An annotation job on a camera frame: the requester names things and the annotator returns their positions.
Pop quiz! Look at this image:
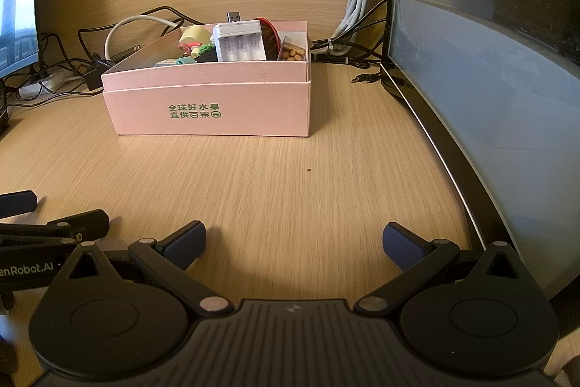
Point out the black power adapter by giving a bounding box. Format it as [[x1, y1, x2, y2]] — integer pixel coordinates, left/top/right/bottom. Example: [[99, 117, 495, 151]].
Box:
[[84, 59, 116, 91]]

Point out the white battery charger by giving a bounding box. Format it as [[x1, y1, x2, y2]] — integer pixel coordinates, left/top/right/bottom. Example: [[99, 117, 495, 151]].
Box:
[[213, 20, 266, 62]]

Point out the white looped cable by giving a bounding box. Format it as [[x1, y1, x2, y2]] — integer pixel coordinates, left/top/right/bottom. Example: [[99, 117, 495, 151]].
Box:
[[104, 16, 182, 60]]

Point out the white power strip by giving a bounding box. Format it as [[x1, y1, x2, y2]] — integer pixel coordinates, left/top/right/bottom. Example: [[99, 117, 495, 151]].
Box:
[[18, 69, 89, 100]]

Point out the black flat device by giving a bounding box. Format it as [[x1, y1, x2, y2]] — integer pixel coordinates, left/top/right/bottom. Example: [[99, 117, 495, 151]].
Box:
[[111, 46, 145, 62]]

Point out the black cable tangle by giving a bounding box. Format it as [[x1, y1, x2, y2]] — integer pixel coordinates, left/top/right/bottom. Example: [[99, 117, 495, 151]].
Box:
[[38, 6, 200, 73], [310, 0, 391, 66]]

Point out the pink cardboard box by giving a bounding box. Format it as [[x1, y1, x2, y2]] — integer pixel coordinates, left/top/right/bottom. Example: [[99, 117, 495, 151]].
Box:
[[100, 20, 312, 137]]

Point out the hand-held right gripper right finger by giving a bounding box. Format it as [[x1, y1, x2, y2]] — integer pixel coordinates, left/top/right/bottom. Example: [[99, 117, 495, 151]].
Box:
[[353, 221, 522, 319]]

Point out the clear packet of beans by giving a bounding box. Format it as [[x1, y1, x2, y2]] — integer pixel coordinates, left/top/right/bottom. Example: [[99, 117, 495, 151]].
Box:
[[277, 34, 307, 62]]

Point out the cream rounded block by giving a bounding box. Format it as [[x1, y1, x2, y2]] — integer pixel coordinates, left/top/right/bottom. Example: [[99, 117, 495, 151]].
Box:
[[179, 25, 214, 48]]

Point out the red woven ball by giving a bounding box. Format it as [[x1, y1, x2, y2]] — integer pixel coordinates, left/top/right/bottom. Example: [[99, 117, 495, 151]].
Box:
[[254, 18, 282, 61]]

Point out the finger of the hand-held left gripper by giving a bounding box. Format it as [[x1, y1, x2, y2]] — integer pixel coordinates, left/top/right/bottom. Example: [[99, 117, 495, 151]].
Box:
[[0, 209, 111, 252], [0, 190, 38, 218]]

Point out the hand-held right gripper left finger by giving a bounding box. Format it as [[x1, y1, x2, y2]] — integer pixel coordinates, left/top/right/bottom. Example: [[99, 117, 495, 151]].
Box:
[[63, 221, 230, 318]]

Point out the black audio jack cable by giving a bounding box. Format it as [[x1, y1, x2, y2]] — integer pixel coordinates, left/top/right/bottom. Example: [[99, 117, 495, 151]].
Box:
[[350, 72, 386, 87]]

